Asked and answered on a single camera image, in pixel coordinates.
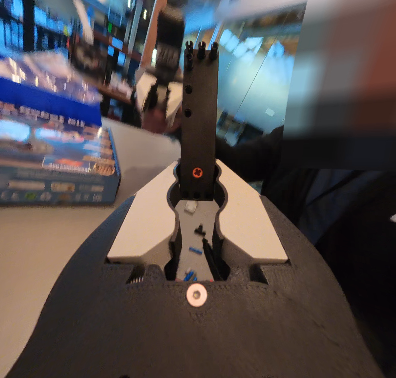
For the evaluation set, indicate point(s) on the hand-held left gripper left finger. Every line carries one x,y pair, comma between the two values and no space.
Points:
145,223

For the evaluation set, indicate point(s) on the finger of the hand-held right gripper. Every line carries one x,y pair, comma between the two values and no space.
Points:
174,102
144,90

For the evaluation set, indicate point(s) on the blue pin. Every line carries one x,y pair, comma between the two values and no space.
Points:
195,250

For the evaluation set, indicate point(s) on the person's right hand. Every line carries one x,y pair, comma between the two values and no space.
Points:
157,121

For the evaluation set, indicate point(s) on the blue toy kit box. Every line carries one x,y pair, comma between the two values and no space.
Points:
62,167

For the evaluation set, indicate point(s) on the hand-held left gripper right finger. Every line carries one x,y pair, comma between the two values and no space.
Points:
247,226

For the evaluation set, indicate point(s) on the long black motor block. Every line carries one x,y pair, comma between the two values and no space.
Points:
199,136

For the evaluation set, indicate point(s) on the storage shelving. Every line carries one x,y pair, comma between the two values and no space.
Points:
46,18

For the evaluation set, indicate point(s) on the black axle pin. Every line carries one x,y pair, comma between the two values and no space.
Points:
199,229

